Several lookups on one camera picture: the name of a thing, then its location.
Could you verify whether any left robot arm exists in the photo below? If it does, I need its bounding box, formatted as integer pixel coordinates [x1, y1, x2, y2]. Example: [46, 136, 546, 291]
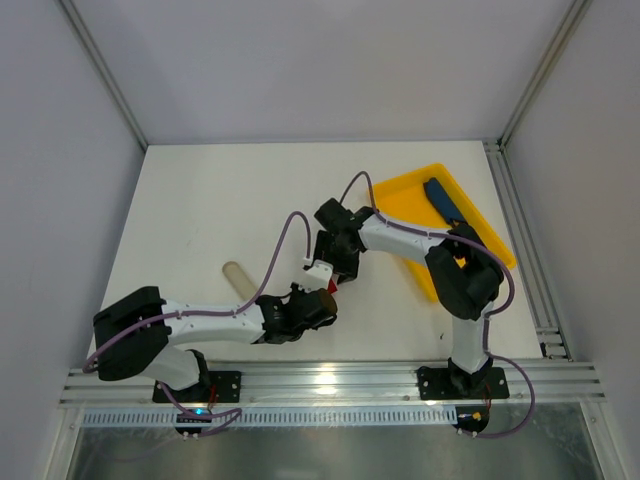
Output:
[83, 284, 338, 403]

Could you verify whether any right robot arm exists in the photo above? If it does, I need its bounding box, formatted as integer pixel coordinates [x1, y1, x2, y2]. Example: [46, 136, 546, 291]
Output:
[314, 198, 505, 398]

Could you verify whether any yellow plastic bin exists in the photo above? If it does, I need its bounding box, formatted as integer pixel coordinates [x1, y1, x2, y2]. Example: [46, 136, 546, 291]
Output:
[371, 161, 520, 285]

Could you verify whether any left controller board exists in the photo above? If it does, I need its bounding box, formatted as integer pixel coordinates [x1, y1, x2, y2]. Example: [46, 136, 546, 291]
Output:
[174, 408, 213, 439]

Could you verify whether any controller board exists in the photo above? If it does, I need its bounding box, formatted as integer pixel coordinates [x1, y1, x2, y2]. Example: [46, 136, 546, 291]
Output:
[174, 408, 213, 439]
[453, 405, 490, 437]

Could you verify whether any right controller board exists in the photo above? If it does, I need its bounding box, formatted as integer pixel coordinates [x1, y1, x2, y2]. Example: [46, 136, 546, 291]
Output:
[453, 405, 490, 437]

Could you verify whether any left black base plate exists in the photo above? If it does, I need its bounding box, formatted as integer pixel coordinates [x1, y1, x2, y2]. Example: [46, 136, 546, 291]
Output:
[167, 370, 242, 404]

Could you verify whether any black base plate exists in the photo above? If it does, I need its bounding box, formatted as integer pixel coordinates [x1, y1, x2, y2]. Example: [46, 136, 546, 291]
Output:
[167, 370, 242, 404]
[416, 366, 510, 401]

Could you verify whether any slotted cable duct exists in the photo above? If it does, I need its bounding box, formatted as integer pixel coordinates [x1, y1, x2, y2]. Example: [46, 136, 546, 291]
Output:
[82, 404, 458, 428]

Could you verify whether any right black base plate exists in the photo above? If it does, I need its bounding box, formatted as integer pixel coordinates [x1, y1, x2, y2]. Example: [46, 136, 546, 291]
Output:
[416, 366, 510, 401]

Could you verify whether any right side aluminium rail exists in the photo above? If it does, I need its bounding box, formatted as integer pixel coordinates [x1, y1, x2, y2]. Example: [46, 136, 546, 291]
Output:
[483, 140, 573, 362]

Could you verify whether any aluminium mounting rail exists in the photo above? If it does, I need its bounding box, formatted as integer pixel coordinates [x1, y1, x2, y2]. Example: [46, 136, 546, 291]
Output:
[59, 359, 606, 408]

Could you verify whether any left aluminium frame post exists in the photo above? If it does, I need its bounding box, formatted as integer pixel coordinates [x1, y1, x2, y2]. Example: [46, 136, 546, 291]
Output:
[56, 0, 149, 152]

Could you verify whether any aluminium frame post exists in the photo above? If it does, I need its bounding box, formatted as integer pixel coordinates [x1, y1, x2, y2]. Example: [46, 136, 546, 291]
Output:
[56, 0, 149, 152]
[497, 0, 592, 149]

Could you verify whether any right aluminium frame post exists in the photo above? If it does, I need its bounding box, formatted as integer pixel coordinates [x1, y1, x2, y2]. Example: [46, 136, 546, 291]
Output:
[497, 0, 592, 149]

